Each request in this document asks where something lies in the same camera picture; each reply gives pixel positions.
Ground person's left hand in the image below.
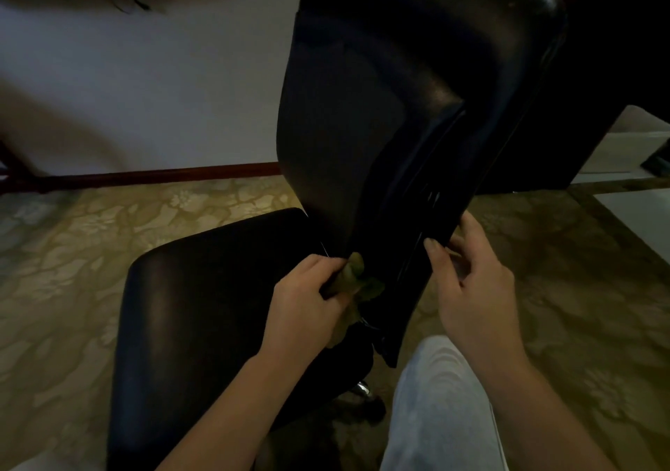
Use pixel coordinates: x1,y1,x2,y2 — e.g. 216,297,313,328
259,254,363,372

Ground person's right hand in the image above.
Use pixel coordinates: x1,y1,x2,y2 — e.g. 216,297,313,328
423,211,528,378

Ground olive green cleaning cloth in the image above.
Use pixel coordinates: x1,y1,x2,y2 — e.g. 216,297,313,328
322,252,386,351

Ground black leather office chair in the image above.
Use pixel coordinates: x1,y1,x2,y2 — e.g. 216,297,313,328
107,0,569,471

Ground person's right forearm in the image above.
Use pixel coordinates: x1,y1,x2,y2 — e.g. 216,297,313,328
460,349,619,471

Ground person's left forearm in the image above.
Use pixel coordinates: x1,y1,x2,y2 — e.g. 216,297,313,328
156,347,328,471

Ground person's light grey trousers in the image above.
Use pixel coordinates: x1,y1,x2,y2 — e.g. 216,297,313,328
379,335,509,471

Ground brown wooden baseboard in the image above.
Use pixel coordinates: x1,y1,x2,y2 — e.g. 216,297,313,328
0,161,283,195

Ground white mattress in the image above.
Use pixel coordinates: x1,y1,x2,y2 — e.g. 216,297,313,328
594,188,670,266

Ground beige cushioned seat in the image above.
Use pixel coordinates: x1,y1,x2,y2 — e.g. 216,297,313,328
571,104,670,185

